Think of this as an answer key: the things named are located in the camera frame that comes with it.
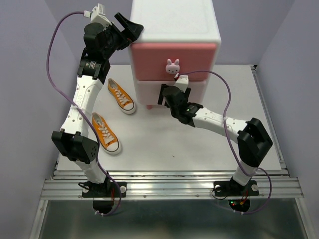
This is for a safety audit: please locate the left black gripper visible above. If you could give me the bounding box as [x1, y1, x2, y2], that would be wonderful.
[104, 15, 144, 59]

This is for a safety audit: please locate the bunny knob drawer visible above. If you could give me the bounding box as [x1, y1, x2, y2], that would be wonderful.
[165, 59, 180, 74]

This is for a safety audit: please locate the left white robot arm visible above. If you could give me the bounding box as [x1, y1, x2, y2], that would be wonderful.
[51, 12, 144, 196]

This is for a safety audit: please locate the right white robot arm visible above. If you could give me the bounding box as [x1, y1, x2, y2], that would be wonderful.
[161, 85, 273, 194]

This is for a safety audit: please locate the white plastic shoe cabinet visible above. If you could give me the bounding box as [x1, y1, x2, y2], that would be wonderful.
[126, 0, 222, 110]

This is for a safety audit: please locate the orange sneaker near cabinet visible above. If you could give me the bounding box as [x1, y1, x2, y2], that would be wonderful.
[107, 78, 136, 115]

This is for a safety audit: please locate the light pink lower drawer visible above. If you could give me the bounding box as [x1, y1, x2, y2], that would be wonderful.
[134, 80, 208, 106]

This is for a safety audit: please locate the orange sneaker front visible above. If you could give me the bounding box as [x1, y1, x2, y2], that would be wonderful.
[92, 113, 122, 155]

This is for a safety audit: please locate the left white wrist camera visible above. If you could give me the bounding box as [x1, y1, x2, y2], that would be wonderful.
[83, 3, 112, 27]

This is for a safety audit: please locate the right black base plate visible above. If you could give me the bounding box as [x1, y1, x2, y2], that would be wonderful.
[211, 180, 259, 198]

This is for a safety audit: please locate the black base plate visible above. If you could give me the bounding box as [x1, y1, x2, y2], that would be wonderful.
[211, 180, 259, 198]
[78, 181, 120, 198]

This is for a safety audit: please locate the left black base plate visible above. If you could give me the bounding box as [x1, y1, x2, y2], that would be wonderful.
[78, 181, 120, 198]

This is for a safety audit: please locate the aluminium mounting rail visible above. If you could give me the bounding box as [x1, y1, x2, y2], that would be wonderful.
[29, 64, 309, 239]

